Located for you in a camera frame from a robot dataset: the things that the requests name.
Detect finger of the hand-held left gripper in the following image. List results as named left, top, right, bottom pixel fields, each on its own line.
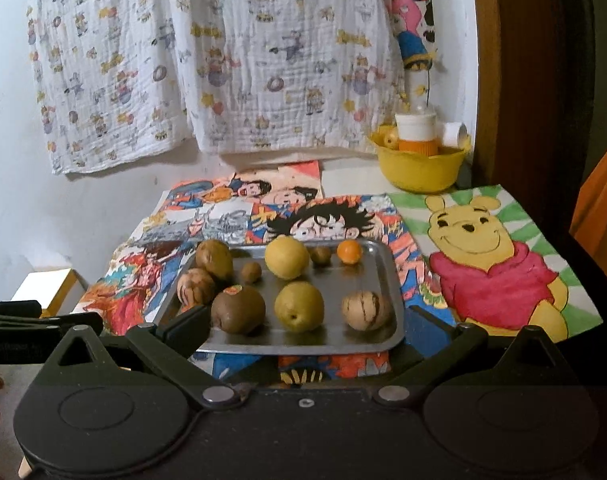
left=0, top=311, right=105, bottom=347
left=0, top=300, right=43, bottom=317

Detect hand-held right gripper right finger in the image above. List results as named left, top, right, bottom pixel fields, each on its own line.
left=373, top=306, right=574, bottom=406

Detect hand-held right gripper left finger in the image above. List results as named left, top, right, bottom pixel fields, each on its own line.
left=38, top=305, right=249, bottom=407

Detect striped pepino melon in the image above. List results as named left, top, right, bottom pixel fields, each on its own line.
left=341, top=290, right=395, bottom=332
left=176, top=268, right=218, bottom=308

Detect large brown kiwi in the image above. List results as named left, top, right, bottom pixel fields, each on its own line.
left=210, top=285, right=266, bottom=336

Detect brown-green pear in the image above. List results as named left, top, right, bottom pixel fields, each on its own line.
left=195, top=240, right=235, bottom=282

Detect metal tray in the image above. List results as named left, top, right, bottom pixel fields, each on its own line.
left=150, top=239, right=407, bottom=356

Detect small orange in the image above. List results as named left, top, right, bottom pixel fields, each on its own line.
left=337, top=240, right=363, bottom=265

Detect yellow-green pear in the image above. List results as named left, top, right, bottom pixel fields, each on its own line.
left=274, top=281, right=325, bottom=333

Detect yellow lemon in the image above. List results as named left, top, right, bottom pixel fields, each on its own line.
left=264, top=236, right=311, bottom=281

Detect white box with yellow tape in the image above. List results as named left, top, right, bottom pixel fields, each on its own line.
left=10, top=267, right=81, bottom=318

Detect colourful anime poster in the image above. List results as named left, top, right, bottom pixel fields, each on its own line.
left=76, top=160, right=457, bottom=386

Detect yellow plastic bowl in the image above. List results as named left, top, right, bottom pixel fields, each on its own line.
left=367, top=130, right=471, bottom=194

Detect white and orange jar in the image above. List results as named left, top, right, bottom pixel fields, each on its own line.
left=394, top=104, right=440, bottom=156

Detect white paper piece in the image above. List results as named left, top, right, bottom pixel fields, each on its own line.
left=441, top=121, right=469, bottom=148

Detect orange cloth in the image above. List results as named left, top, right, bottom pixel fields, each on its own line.
left=568, top=135, right=607, bottom=271

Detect brown wooden door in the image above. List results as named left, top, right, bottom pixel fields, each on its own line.
left=471, top=0, right=607, bottom=231

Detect printed white cloth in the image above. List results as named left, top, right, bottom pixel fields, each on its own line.
left=26, top=0, right=437, bottom=176

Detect wall poster with pink figure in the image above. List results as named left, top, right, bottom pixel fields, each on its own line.
left=388, top=0, right=440, bottom=111

